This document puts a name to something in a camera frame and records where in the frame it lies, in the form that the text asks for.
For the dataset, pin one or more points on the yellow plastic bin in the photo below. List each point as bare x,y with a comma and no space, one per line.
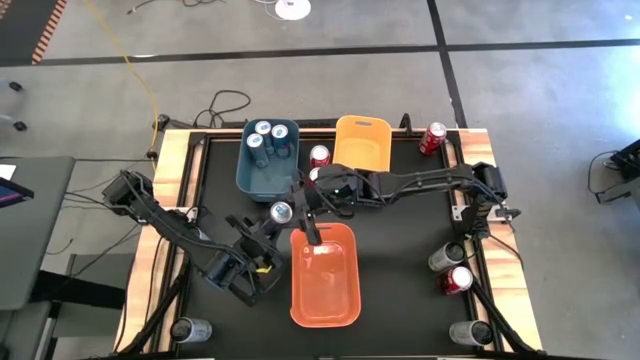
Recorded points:
362,150

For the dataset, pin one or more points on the black electronic equipment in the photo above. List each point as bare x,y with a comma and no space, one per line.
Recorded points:
625,160

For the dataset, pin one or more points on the black aluminium table frame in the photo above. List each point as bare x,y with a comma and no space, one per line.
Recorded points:
177,300

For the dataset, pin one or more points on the orange plastic bin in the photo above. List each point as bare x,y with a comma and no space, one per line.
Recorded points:
325,290

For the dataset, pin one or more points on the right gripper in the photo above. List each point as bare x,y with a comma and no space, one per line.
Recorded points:
330,190

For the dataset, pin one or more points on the black chair caster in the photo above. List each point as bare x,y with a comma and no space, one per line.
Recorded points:
20,126
15,86

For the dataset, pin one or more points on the red Coca-Cola can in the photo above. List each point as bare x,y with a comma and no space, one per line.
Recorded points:
313,174
452,281
320,156
431,141

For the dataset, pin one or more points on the white paper sheet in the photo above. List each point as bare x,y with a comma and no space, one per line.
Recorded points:
5,171

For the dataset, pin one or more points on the dark tablet screen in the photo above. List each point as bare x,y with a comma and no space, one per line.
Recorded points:
10,192

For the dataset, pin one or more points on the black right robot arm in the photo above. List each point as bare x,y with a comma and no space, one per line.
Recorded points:
425,180

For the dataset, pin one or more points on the black mat orange striped edge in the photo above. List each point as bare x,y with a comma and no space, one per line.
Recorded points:
25,30

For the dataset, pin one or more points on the black diagonal support strut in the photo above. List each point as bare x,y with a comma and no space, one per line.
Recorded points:
500,320
155,312

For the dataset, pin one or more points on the white Celsius drink can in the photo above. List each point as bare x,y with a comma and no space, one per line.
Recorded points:
467,332
192,331
445,257

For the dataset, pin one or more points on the grey desk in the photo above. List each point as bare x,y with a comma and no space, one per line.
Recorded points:
30,240

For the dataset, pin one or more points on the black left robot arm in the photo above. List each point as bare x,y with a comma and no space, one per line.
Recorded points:
150,212

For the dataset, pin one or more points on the white round disc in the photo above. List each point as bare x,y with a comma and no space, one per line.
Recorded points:
292,10

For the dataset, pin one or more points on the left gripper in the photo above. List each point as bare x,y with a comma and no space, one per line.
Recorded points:
257,257

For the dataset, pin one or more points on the blue plastic bin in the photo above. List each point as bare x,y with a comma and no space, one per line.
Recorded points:
270,185

